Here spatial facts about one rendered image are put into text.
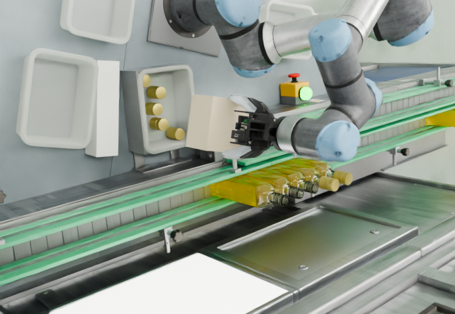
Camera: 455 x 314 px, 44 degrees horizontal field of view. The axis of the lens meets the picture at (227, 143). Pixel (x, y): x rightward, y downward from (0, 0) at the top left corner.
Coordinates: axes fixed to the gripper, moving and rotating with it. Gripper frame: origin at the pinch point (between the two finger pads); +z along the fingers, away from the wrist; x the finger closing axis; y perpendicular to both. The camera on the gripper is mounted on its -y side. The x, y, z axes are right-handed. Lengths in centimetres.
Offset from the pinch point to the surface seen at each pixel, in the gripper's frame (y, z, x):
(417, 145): -121, 23, -1
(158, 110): 0.5, 29.0, -1.3
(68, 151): 21.9, 35.3, 12.1
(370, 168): -91, 23, 9
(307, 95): -54, 25, -13
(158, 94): 1.2, 29.0, -5.6
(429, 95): -125, 23, -22
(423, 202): -79, -6, 16
